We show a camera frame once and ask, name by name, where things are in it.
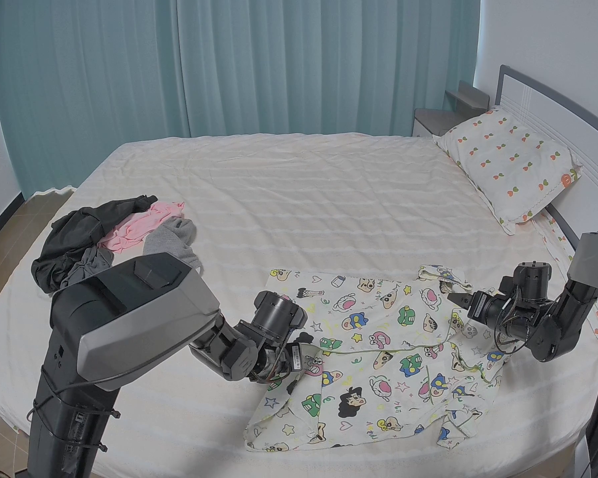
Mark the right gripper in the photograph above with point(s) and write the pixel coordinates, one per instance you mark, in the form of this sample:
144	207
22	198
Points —
486	306

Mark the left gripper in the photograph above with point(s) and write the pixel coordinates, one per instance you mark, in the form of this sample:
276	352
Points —
281	361

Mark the white printed pyjama top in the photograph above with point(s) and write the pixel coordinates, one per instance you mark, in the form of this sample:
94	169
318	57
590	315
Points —
378	366

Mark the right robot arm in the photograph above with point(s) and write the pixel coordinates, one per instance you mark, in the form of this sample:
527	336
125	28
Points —
553	326

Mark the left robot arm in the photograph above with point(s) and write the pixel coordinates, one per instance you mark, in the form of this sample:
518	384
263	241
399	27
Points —
129	316

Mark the white printed pillow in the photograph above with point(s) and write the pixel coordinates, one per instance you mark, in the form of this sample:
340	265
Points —
508	167

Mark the grey and white sweater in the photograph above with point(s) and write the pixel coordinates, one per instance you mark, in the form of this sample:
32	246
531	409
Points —
172	239

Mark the bed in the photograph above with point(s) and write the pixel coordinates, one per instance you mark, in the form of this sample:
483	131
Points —
304	192

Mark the grey topped bedside table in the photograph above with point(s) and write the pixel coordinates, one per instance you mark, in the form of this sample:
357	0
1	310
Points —
438	117

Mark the pink garment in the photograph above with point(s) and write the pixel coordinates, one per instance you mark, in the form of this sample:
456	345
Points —
139	224

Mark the black garment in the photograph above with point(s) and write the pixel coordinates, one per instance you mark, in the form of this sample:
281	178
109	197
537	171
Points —
74	232

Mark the blue-green curtain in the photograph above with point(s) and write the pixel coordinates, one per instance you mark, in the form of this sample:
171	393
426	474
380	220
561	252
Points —
329	48
89	67

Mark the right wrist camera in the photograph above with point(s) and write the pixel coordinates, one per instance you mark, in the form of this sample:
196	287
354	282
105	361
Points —
507	286

